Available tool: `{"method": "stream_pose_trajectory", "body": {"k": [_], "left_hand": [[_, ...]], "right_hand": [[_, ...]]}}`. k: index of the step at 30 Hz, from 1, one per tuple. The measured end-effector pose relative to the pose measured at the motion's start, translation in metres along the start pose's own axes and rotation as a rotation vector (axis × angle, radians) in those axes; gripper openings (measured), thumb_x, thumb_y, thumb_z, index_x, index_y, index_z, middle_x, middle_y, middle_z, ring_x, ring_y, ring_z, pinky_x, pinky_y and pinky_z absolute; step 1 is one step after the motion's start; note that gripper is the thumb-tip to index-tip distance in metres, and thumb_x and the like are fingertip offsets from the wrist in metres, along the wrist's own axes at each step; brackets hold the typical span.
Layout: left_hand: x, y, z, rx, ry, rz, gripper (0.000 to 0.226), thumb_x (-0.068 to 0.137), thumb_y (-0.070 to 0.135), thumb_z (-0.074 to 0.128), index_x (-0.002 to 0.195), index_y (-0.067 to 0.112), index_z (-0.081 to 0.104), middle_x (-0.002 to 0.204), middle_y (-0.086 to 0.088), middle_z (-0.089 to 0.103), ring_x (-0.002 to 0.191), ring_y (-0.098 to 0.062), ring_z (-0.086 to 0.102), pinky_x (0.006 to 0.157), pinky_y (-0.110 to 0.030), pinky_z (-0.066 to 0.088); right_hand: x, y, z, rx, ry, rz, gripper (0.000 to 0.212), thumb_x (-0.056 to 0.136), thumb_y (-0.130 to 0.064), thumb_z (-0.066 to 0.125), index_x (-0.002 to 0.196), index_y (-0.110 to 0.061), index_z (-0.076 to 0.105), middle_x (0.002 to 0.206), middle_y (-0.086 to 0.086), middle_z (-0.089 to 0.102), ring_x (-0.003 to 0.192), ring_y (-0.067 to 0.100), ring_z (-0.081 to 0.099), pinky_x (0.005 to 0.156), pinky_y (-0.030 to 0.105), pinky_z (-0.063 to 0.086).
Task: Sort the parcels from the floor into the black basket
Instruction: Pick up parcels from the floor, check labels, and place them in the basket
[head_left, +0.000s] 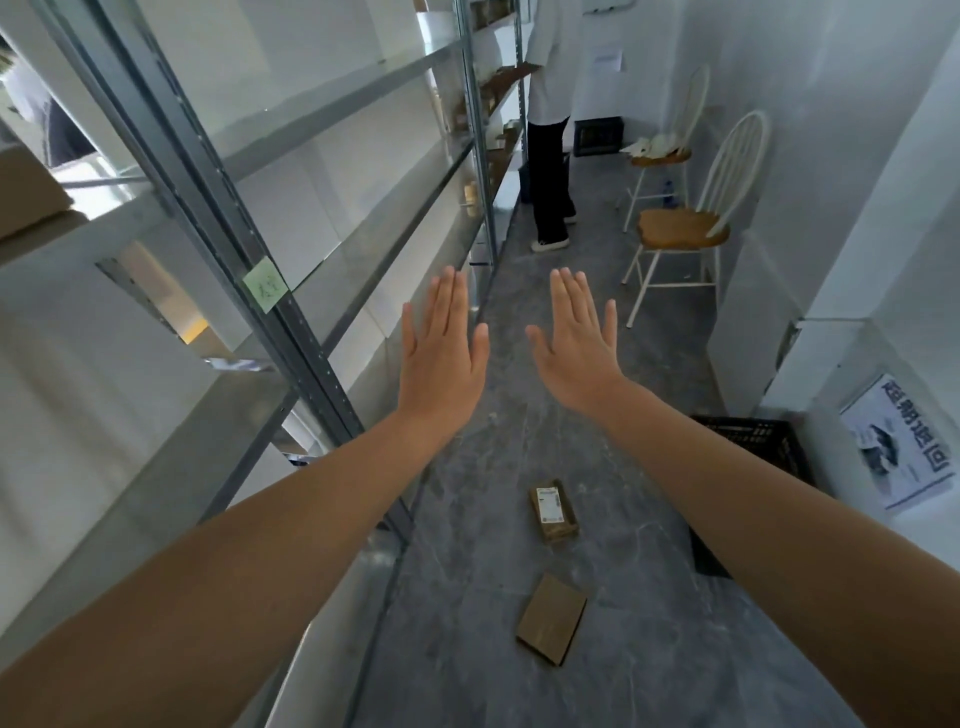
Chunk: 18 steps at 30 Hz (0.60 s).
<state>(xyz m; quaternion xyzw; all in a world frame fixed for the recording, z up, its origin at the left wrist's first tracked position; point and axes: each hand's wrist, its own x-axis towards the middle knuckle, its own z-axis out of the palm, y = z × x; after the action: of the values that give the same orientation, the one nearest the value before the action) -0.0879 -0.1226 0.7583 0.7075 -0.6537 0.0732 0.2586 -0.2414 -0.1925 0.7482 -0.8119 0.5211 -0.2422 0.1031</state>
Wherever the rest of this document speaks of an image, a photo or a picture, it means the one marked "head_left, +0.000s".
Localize person's right hand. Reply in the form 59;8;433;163
524;267;628;421

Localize person's left hand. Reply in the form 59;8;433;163
397;266;490;445

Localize parcel with white label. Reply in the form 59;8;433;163
529;479;581;546

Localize black plastic basket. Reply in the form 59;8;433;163
688;416;817;580

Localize cardboard parcel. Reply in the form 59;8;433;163
514;573;589;668

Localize person's right forearm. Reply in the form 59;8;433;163
592;378;960;728

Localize person's left forearm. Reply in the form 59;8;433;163
0;408;444;728

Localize pale green paper label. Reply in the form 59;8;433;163
240;256;291;316

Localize dark blue plastic crate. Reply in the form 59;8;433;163
572;116;626;158

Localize white folded cloth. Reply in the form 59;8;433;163
620;133;693;160

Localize heap of brown parcels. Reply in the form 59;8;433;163
453;63;524;220

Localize grey metal shelf rack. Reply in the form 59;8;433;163
0;0;530;728

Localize white paper poster blue print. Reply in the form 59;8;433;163
839;372;958;514

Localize wooden chair white metal frame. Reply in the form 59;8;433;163
620;110;773;330
620;63;712;235

